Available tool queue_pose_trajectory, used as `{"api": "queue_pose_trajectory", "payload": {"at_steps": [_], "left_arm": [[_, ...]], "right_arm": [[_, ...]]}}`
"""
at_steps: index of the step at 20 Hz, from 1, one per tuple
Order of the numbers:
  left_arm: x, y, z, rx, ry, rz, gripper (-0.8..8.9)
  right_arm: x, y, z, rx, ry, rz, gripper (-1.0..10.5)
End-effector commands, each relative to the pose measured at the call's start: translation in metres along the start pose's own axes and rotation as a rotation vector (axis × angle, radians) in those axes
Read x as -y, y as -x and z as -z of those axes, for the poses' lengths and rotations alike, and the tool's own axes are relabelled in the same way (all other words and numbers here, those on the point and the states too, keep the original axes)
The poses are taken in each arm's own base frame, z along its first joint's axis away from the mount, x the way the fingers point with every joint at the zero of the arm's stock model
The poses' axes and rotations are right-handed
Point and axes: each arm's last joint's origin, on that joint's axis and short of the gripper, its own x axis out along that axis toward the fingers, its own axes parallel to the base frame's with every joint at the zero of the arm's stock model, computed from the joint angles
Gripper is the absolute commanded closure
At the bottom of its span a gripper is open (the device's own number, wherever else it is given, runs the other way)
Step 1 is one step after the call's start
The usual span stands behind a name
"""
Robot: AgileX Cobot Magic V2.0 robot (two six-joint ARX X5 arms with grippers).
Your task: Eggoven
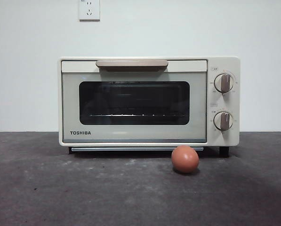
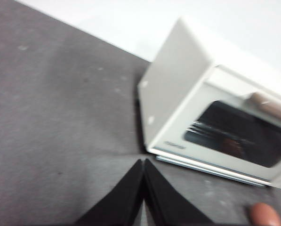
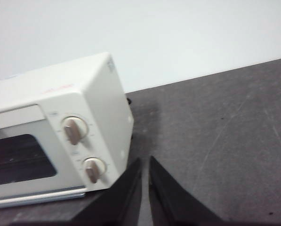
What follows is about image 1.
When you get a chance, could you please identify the brown egg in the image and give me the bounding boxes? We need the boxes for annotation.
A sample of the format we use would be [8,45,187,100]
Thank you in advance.
[171,145,200,175]

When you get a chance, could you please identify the glass oven door with handle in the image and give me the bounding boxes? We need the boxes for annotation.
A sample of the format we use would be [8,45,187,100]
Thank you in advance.
[61,59,208,144]

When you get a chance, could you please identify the metal crumb tray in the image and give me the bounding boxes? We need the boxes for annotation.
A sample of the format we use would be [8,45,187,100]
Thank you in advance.
[71,146,204,153]

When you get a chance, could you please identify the cream Toshiba toaster oven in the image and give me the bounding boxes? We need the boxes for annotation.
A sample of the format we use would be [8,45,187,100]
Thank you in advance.
[57,56,241,158]

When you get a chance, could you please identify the cream oven knob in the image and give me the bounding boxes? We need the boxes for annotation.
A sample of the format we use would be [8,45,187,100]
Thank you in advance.
[213,111,234,131]
[213,73,234,93]

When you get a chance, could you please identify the metal wire oven rack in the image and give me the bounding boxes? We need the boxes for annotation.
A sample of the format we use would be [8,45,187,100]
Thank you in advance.
[88,113,186,118]

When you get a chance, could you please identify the white wall socket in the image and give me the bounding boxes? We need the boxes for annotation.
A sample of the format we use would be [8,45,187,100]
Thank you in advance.
[78,0,101,23]

